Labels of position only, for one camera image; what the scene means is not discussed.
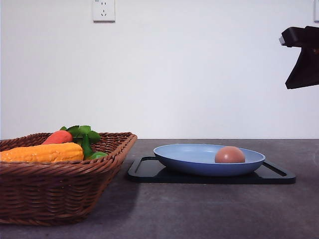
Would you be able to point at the green toy leafy vegetable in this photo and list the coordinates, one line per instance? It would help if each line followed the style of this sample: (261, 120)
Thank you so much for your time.
(84, 136)

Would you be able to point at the white wall socket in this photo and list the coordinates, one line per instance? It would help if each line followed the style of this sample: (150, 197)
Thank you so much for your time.
(103, 11)

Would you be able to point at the orange toy carrot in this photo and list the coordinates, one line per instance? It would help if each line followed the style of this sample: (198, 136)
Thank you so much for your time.
(59, 136)

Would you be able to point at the brown egg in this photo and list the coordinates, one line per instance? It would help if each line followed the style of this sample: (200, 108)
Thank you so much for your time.
(229, 154)

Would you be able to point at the brown wicker basket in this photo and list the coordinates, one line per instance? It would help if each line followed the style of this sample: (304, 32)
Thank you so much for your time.
(57, 193)

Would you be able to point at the dark green rectangular tray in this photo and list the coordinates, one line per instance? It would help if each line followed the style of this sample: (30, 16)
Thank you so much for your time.
(144, 169)

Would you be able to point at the orange toy corn cob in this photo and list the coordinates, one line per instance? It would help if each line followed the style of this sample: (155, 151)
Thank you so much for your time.
(51, 152)

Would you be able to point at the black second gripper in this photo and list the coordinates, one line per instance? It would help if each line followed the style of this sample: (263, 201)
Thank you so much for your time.
(306, 70)

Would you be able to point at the blue round plate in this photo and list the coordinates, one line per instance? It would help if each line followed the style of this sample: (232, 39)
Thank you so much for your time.
(198, 160)

